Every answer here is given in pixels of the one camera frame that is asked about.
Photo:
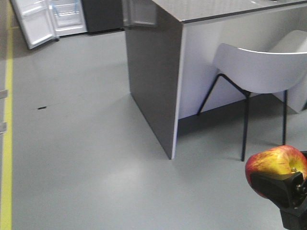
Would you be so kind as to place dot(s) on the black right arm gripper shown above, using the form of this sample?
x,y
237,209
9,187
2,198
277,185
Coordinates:
x,y
288,192

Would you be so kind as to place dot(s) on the red yellow apple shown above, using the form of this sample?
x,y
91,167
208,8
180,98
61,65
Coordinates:
x,y
280,160

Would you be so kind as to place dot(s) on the closed dark fridge door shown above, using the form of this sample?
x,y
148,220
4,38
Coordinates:
x,y
103,15

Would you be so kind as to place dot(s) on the fridge body interior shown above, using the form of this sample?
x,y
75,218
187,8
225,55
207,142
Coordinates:
x,y
67,17

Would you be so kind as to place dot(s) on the open white fridge door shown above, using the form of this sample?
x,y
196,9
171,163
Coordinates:
x,y
35,21

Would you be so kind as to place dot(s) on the white shell chair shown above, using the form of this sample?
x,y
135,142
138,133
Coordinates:
x,y
252,71

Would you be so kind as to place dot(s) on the metal floor socket plate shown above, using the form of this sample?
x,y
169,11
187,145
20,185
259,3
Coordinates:
x,y
3,93

